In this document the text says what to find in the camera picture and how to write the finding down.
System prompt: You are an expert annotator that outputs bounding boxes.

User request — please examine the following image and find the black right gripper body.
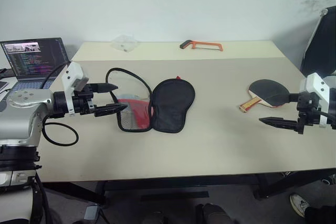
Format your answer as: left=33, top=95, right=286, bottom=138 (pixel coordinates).
left=296, top=92, right=323, bottom=136

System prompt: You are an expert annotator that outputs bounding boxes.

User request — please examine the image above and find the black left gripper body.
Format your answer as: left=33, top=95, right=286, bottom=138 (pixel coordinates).
left=71, top=84, right=96, bottom=116

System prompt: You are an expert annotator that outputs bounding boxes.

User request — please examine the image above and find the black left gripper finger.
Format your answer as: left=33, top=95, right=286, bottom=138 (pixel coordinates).
left=93, top=103, right=129, bottom=118
left=90, top=82, right=119, bottom=94

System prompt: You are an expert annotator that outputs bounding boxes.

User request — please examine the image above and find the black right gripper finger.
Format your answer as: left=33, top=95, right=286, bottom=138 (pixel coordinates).
left=274, top=92, right=300, bottom=104
left=258, top=116, right=300, bottom=131

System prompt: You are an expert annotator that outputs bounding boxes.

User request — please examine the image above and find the black rubber table tennis paddle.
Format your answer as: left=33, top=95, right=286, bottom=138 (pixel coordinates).
left=238, top=79, right=291, bottom=113

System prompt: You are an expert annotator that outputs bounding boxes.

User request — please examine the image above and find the black and red paddle case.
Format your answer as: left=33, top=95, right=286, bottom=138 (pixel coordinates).
left=105, top=68, right=196, bottom=134

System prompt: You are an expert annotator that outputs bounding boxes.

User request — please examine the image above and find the clear plastic bag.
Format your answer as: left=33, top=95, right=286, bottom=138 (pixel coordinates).
left=110, top=34, right=140, bottom=53

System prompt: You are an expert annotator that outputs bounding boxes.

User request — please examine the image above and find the black office chair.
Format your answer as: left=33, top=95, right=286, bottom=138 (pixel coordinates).
left=300, top=6, right=336, bottom=78

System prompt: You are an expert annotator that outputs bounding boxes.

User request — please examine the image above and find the open laptop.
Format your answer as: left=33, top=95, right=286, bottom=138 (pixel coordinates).
left=0, top=37, right=72, bottom=90

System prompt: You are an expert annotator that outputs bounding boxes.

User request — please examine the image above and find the black and white sneaker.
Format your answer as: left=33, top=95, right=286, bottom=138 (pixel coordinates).
left=320, top=173, right=336, bottom=187

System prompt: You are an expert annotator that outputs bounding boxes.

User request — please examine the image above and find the dark trouser leg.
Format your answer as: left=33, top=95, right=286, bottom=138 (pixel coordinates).
left=304, top=205, right=336, bottom=224

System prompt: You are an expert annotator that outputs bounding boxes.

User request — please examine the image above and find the orange hacksaw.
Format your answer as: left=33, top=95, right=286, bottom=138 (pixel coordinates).
left=179, top=39, right=224, bottom=52

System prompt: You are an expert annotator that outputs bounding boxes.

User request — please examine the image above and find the grey floor box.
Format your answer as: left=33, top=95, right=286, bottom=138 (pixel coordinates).
left=83, top=205, right=100, bottom=221

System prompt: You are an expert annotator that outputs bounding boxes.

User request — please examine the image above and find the black floor bar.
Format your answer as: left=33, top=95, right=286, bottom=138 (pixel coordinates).
left=140, top=190, right=210, bottom=202

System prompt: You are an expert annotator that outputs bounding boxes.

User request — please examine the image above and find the large dark rounded shape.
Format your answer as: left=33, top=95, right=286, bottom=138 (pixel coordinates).
left=195, top=202, right=233, bottom=224

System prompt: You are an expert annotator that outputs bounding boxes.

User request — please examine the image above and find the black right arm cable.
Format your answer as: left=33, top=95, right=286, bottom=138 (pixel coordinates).
left=314, top=110, right=336, bottom=120

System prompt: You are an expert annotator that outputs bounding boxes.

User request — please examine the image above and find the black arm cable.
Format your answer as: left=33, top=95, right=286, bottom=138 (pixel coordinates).
left=314, top=110, right=336, bottom=120
left=40, top=61, right=79, bottom=147

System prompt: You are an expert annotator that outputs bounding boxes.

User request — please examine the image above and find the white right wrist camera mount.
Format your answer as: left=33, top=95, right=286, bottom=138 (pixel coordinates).
left=300, top=72, right=336, bottom=128

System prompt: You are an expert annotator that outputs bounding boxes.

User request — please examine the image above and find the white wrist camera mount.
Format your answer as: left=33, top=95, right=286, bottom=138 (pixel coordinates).
left=300, top=72, right=336, bottom=128
left=61, top=61, right=90, bottom=115

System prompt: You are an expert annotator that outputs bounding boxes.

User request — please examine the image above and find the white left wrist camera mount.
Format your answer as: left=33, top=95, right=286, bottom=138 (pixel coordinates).
left=61, top=61, right=90, bottom=115

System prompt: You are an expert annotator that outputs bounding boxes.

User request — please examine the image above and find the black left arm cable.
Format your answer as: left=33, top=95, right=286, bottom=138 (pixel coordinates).
left=40, top=61, right=79, bottom=147

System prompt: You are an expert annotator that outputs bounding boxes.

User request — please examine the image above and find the black table frame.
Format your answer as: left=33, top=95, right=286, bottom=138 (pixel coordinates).
left=95, top=167, right=336, bottom=205

